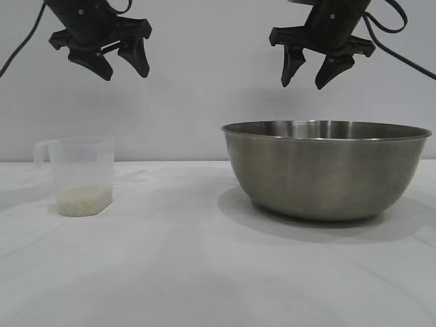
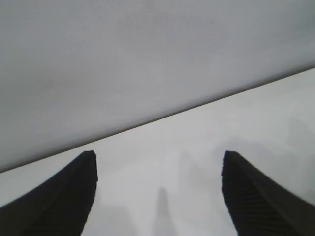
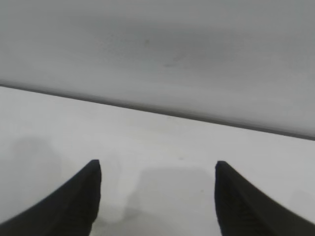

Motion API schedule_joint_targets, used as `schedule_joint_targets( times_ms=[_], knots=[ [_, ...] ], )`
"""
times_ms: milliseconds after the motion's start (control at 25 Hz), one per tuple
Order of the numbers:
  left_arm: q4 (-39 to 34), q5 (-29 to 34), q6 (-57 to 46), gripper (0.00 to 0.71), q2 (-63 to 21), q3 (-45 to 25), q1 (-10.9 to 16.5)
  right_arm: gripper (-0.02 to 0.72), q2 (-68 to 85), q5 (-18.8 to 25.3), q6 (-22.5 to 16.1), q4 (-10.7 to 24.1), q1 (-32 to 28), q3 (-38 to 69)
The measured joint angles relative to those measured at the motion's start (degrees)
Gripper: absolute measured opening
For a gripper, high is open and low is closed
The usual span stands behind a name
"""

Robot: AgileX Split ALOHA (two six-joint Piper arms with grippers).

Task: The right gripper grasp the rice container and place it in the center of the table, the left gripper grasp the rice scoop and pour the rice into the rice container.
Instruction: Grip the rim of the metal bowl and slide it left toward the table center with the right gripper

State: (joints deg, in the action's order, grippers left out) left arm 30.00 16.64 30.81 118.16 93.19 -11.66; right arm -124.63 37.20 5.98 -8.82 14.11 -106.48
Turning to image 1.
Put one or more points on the clear plastic measuring cup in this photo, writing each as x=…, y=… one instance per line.
x=81, y=160

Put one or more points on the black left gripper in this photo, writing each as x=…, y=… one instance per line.
x=86, y=29

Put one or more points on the white rice grains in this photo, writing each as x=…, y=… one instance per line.
x=85, y=201

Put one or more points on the stainless steel mixing bowl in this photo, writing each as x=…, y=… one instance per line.
x=323, y=173

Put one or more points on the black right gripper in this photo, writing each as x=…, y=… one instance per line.
x=328, y=30

